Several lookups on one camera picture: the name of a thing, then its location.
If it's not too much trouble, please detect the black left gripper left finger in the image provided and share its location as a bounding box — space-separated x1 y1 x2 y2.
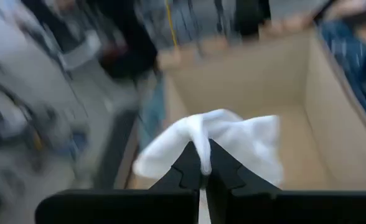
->
35 141 207 224

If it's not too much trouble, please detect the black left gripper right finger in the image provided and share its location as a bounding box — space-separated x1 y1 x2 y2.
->
205 139 366 224

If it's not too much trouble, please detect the white garment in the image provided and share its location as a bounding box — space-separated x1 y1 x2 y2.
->
132 108 284 187

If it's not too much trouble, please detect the blue plaid shirt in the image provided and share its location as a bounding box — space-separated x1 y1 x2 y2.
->
319 20 366 125

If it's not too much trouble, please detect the cardboard box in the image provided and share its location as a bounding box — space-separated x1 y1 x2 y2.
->
120 18 366 191

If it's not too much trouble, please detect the yellow cord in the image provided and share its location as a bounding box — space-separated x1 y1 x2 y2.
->
165 0 179 49

